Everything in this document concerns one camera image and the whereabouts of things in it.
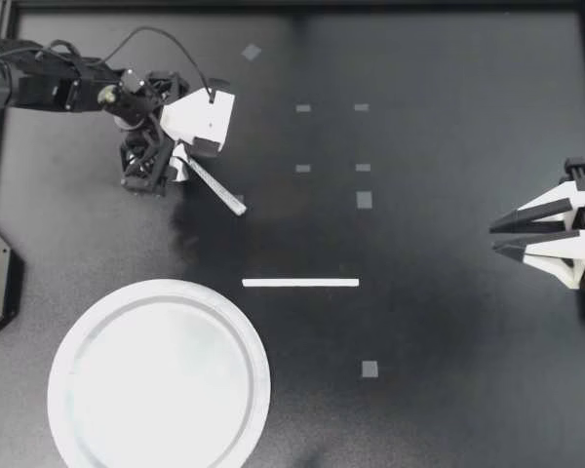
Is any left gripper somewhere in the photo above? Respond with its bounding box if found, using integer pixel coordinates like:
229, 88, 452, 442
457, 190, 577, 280
98, 70, 193, 197

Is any silver metal fork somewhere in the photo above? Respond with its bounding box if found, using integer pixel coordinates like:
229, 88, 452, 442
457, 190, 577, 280
186, 157, 249, 216

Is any white round plate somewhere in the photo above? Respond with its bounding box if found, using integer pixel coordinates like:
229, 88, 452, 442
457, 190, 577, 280
46, 278, 273, 468

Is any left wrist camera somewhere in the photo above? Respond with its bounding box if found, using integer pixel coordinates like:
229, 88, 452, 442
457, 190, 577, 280
159, 76, 236, 159

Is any black camera cable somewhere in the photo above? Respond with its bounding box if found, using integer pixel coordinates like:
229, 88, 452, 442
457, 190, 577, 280
99, 25, 216, 106

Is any black hexagonal base plate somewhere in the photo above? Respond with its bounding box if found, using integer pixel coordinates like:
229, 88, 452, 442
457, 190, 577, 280
0, 213, 26, 349

